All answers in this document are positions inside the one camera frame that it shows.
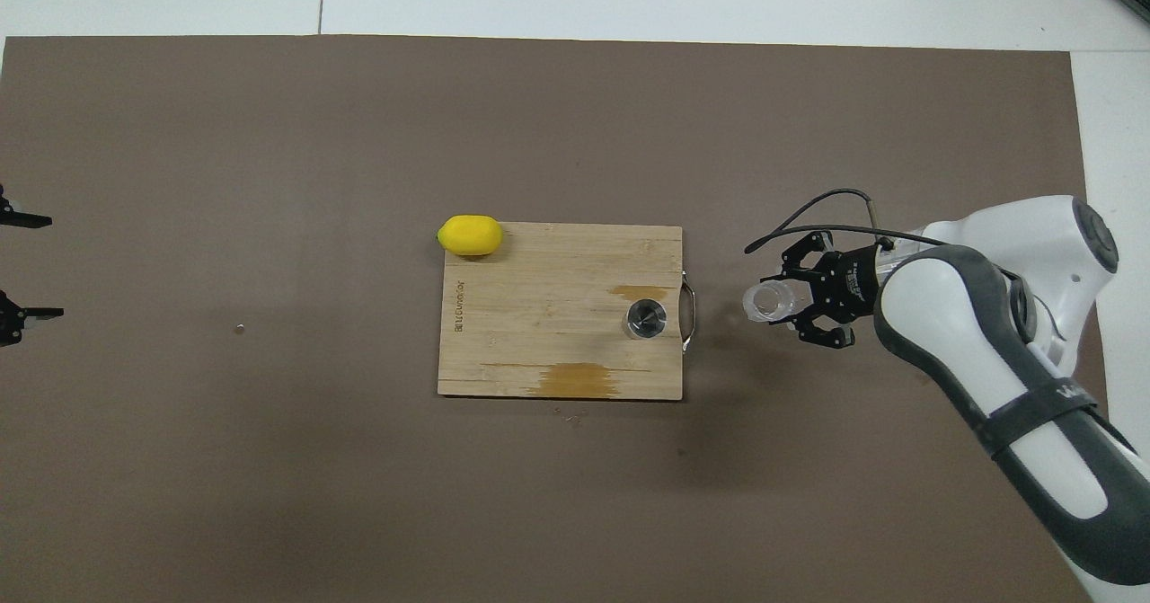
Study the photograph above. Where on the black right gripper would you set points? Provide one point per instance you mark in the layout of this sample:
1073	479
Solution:
852	284

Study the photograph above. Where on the clear plastic cup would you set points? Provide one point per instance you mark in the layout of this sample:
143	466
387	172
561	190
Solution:
764	302

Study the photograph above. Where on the metal jigger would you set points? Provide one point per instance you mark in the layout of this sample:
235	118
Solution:
646	317

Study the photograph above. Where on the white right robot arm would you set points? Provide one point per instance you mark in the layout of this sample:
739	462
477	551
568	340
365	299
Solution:
988	360

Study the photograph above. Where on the wooden cutting board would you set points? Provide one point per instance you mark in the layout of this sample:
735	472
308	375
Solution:
539	315

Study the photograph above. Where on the brown table mat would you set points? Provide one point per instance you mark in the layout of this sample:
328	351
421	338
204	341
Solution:
575	136

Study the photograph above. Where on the yellow lemon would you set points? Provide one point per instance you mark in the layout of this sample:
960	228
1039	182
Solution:
470	235

